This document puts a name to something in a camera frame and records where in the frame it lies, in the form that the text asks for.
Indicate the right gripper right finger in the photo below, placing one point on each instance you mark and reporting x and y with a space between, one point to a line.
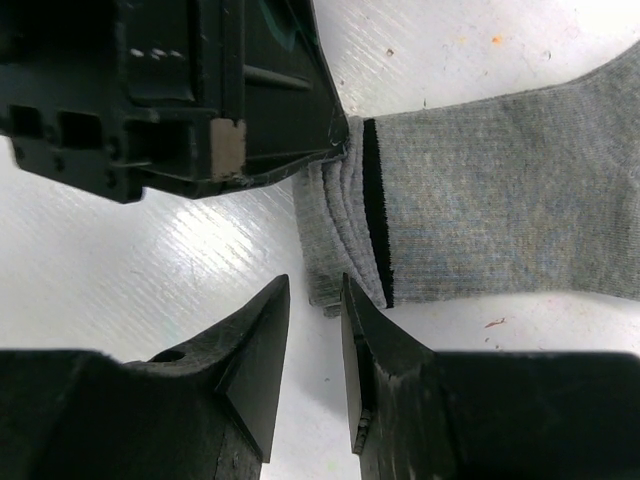
415 413

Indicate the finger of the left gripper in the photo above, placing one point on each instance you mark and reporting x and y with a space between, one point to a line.
280 90

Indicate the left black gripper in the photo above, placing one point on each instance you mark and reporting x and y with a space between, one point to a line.
117 97

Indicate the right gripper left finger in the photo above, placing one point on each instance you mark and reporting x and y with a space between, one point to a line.
203 409

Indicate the grey striped sock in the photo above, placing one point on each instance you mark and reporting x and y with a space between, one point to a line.
532 191

